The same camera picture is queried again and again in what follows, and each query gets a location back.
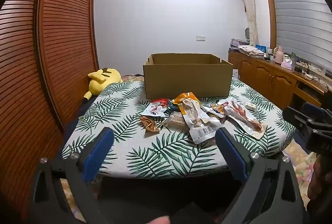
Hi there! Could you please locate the orange and white snack packet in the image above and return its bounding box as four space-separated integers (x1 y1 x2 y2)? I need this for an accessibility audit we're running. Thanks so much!
179 100 222 145

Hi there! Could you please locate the navy bedsheet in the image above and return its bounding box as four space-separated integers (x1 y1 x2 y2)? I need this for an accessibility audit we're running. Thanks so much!
65 96 98 132

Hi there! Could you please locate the clear chicken feet packet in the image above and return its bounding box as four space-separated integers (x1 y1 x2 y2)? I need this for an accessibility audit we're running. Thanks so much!
222 97 265 139

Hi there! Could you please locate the person's left hand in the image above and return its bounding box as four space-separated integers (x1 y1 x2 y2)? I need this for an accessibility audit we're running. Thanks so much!
145 217 171 224

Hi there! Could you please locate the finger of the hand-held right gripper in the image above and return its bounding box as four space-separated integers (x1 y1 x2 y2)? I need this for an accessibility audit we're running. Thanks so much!
282 106 321 136
301 102 332 123

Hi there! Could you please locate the cardboard box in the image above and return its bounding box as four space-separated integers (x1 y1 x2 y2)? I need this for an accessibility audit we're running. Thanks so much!
143 53 233 100

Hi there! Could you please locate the pink thermos bottle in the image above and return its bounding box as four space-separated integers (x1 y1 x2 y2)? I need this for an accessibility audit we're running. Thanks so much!
273 46 284 64

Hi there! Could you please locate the wooden window frame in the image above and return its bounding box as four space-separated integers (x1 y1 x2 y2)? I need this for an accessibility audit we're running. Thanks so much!
261 0 278 51

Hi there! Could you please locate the wooden louvered wardrobe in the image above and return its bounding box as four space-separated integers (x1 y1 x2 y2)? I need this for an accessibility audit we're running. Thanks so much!
0 0 100 224

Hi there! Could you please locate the grey window blind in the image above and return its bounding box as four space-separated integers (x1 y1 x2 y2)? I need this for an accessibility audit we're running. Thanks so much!
268 0 332 69

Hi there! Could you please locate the brown bar snack packet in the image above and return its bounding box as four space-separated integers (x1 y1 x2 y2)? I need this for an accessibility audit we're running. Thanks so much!
163 111 191 133

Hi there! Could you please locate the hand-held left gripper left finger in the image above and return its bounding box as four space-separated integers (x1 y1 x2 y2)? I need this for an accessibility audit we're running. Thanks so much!
28 127 115 224

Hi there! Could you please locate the silver orange snack packet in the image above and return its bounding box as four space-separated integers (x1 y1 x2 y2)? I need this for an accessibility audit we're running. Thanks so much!
204 103 226 119

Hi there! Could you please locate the white red-topped snack packet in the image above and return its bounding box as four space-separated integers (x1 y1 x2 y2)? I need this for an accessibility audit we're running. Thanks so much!
142 99 168 118

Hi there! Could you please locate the purple fabric bag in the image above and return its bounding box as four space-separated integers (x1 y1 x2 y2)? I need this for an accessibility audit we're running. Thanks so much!
230 39 249 50

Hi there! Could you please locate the folded floral cloth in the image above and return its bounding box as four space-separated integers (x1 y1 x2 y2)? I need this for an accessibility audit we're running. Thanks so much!
238 45 265 57

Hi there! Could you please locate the person's right hand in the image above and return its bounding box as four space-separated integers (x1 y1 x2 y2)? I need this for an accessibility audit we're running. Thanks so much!
307 154 332 208

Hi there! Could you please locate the yellow plush toy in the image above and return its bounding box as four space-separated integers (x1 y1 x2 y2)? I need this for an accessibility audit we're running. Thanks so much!
83 67 123 105

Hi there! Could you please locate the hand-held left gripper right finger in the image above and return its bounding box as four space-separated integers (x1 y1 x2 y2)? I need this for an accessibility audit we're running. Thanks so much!
215 128 304 224

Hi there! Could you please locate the orange crinkly snack packet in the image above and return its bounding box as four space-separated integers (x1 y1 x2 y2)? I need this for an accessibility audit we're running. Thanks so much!
139 116 164 134

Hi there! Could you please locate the wooden cabinet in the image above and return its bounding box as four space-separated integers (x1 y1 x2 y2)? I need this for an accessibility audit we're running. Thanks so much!
228 49 332 113

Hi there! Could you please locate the cream curtain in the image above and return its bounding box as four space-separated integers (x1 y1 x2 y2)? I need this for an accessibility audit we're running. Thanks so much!
237 0 260 46

